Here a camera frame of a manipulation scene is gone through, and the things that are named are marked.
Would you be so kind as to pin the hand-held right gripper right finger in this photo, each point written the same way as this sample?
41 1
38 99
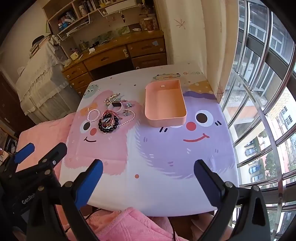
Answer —
204 183

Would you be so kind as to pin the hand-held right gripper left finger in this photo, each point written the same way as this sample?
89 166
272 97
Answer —
93 178

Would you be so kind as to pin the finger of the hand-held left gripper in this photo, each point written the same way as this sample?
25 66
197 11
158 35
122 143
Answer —
54 155
23 154

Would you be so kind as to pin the pink plastic tray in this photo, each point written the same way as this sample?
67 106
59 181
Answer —
164 104

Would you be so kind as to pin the pink quilt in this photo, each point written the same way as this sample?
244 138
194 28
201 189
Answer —
46 132

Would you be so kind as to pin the brown wooden door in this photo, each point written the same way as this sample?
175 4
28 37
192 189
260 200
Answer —
11 104

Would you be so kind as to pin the pink fleece garment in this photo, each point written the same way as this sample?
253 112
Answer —
129 222

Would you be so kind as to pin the cartoon printed tablecloth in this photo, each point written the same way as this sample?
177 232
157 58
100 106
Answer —
150 162

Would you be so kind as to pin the white lace furniture cover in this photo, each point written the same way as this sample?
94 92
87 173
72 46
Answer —
39 76

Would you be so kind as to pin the white mug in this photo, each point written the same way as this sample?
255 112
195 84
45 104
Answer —
74 55

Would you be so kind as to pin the white tissue pack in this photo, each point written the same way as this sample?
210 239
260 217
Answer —
91 49

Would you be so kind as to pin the black hat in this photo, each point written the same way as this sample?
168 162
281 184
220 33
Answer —
38 39

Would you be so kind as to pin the wooden desk with drawers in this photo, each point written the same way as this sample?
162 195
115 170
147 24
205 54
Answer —
138 47

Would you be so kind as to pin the wooden bookshelf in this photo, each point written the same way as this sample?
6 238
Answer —
60 9

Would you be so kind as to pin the floral cream curtain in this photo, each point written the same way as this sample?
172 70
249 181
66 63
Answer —
196 34

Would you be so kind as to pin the metal window grille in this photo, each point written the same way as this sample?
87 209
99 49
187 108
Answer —
269 46

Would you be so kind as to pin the white storage box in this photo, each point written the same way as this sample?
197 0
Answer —
116 8

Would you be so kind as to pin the red paper cup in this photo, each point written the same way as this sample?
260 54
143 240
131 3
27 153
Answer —
149 24

